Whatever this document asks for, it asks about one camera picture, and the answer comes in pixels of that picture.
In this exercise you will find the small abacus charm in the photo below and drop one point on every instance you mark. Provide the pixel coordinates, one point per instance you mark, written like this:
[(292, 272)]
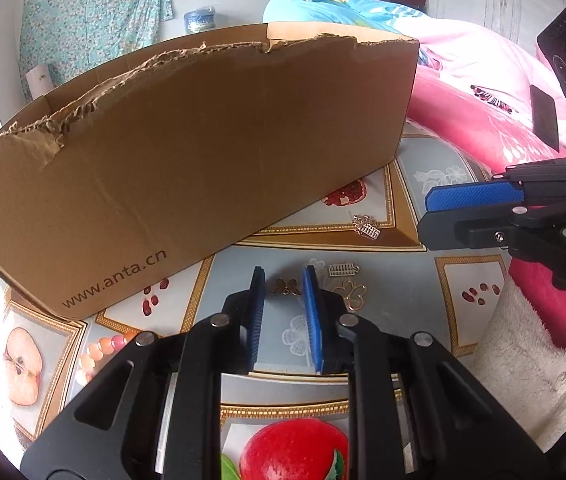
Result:
[(340, 270)]

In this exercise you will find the silver bow hair clip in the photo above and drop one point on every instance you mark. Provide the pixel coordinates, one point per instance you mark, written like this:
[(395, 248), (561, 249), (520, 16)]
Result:
[(367, 229)]

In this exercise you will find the pink blanket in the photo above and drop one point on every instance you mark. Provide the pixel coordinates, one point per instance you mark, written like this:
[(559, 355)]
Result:
[(473, 60)]

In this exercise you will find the black phone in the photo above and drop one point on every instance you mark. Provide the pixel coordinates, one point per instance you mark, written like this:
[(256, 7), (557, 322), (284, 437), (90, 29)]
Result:
[(545, 115)]

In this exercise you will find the blue water jug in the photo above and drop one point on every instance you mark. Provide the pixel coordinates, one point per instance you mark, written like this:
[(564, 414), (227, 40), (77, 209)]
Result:
[(200, 21)]

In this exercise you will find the white fluffy cloth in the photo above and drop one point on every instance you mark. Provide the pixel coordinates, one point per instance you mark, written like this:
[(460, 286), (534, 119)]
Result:
[(523, 360)]

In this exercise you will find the gold clover outline charm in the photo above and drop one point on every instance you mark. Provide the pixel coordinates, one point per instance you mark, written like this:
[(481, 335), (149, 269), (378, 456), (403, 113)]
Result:
[(348, 294)]

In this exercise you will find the fruit printed tablecloth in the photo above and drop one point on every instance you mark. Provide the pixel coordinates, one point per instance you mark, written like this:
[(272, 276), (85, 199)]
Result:
[(413, 280)]

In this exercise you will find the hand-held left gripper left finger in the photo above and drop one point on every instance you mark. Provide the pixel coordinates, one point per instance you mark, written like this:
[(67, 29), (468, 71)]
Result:
[(258, 310)]

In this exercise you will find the blue patterned quilt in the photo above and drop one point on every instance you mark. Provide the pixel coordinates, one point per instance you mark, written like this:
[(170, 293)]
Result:
[(323, 7)]

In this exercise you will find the gold butterfly charm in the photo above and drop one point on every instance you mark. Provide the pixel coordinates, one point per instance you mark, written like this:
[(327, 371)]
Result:
[(279, 286)]

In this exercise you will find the brown cardboard box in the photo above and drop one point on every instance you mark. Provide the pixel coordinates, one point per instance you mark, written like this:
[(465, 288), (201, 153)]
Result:
[(188, 150)]

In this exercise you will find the dark hair comb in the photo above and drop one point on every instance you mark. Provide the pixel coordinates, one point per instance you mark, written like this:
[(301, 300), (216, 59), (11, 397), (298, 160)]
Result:
[(493, 97)]

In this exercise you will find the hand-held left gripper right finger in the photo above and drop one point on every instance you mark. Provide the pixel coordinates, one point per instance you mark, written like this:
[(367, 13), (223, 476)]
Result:
[(313, 320)]

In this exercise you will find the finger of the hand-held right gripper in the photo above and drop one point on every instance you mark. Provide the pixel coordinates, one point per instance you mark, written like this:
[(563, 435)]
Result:
[(463, 230), (468, 196)]

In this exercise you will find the teal floral wall cloth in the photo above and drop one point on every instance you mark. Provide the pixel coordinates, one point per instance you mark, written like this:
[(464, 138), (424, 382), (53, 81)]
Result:
[(93, 25)]

